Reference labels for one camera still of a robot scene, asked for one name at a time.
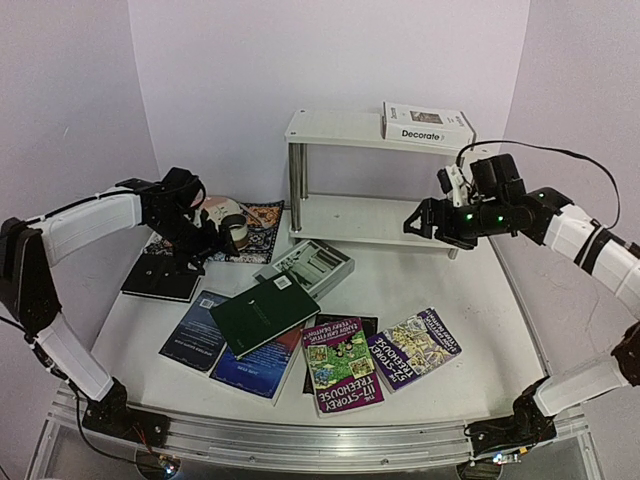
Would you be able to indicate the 117-Storey Treehouse book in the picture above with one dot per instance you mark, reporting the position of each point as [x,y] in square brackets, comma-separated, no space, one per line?
[341,367]

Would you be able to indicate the black paperback book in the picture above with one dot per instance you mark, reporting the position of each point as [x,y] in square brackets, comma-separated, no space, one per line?
[369,325]

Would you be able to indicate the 52-Storey Treehouse book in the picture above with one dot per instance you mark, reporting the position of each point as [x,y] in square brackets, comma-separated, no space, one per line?
[411,349]

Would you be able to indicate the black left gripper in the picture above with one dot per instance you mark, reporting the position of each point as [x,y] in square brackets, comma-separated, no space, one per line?
[212,242]

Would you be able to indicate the dark green hardcover book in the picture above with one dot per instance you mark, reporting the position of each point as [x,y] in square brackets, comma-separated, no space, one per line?
[262,313]

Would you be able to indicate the white pink plate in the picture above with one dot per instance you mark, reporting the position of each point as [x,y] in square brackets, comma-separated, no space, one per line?
[218,208]

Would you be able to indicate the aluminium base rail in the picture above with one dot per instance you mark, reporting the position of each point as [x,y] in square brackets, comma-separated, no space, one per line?
[287,447]

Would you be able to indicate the patterned placemat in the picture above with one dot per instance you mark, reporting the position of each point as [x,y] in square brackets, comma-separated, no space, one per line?
[263,225]

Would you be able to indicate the blue orange paperback book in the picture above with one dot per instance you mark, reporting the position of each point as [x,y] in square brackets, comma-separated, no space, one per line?
[262,373]

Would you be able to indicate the dark blue paperback book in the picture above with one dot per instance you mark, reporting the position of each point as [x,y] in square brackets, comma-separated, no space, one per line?
[197,342]

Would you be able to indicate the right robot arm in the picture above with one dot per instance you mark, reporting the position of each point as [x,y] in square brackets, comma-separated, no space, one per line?
[495,201]

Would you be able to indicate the glass cup with brown band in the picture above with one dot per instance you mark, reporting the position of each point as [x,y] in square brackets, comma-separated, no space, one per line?
[238,227]

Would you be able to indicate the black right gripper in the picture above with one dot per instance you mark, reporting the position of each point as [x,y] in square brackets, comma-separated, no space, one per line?
[441,223]

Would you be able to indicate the black notebook with barcode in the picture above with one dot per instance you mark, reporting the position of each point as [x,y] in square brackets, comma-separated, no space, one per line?
[157,277]

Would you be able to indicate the grey photo cover book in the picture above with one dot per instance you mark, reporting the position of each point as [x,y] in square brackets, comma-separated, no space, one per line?
[315,265]

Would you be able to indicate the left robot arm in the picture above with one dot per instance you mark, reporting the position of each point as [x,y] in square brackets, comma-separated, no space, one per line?
[30,249]

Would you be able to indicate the white two-tier shelf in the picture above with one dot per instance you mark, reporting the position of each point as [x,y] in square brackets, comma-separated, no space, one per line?
[349,184]

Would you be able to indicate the brown Decorate book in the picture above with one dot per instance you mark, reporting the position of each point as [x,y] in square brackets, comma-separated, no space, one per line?
[429,126]

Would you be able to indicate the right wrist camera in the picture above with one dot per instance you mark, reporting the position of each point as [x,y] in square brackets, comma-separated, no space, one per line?
[454,185]

